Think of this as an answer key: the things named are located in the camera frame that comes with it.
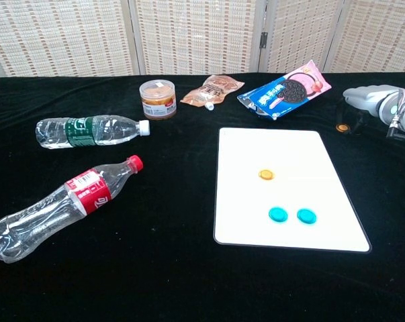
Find red label cola bottle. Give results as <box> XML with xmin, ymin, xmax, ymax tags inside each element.
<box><xmin>0</xmin><ymin>154</ymin><xmax>144</xmax><ymax>264</ymax></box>

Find woven bamboo folding screen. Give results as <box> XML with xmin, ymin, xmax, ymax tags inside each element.
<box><xmin>0</xmin><ymin>0</ymin><xmax>405</xmax><ymax>80</ymax></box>

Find blue pink cookie box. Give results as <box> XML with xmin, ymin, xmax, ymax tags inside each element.
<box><xmin>236</xmin><ymin>59</ymin><xmax>332</xmax><ymax>121</ymax></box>

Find clear jar brown contents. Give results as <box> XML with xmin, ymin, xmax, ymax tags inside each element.
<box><xmin>138</xmin><ymin>78</ymin><xmax>178</xmax><ymax>121</ymax></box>

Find cyan button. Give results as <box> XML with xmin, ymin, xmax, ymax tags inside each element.
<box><xmin>268</xmin><ymin>207</ymin><xmax>289</xmax><ymax>223</ymax></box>
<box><xmin>296</xmin><ymin>208</ymin><xmax>318</xmax><ymax>225</ymax></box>

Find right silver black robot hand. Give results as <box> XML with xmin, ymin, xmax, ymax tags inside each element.
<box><xmin>334</xmin><ymin>84</ymin><xmax>402</xmax><ymax>136</ymax></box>

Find brown spout pouch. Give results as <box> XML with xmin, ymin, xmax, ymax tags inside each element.
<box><xmin>179</xmin><ymin>74</ymin><xmax>246</xmax><ymax>111</ymax></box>

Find white rectangular board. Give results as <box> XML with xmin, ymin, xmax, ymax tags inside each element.
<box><xmin>213</xmin><ymin>127</ymin><xmax>372</xmax><ymax>254</ymax></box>

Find black velvet tablecloth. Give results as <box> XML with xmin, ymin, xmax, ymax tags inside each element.
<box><xmin>0</xmin><ymin>71</ymin><xmax>405</xmax><ymax>322</ymax></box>

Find green label water bottle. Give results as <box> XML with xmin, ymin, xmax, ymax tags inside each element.
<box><xmin>35</xmin><ymin>114</ymin><xmax>152</xmax><ymax>150</ymax></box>

